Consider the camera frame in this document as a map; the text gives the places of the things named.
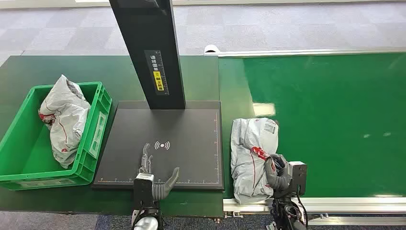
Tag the dark green table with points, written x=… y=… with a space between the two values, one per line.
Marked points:
x=31 y=68

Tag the black scanner column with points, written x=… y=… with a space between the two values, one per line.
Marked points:
x=139 y=31

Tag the white conveyor roller cap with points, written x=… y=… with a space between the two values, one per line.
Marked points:
x=211 y=48

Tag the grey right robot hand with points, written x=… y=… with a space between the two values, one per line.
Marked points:
x=276 y=179

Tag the aluminium conveyor rail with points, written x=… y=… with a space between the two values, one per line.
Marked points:
x=317 y=51
x=349 y=204

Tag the grey plastic mailer package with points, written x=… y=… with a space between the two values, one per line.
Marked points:
x=247 y=139
x=69 y=117

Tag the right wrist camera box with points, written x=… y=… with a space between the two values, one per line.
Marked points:
x=298 y=177

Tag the black yellow column label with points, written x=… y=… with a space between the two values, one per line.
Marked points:
x=157 y=73

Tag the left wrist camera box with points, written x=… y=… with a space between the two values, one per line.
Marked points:
x=143 y=190

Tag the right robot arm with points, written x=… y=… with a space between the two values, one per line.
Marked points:
x=285 y=211

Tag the green plastic crate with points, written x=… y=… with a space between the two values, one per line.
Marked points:
x=19 y=158

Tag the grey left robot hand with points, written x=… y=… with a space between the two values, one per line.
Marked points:
x=161 y=189

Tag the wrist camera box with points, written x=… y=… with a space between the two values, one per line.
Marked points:
x=143 y=190
x=298 y=177

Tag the aluminium conveyor underframe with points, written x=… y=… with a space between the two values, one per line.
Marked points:
x=364 y=220

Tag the green conveyor belt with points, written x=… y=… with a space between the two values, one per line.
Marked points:
x=333 y=127

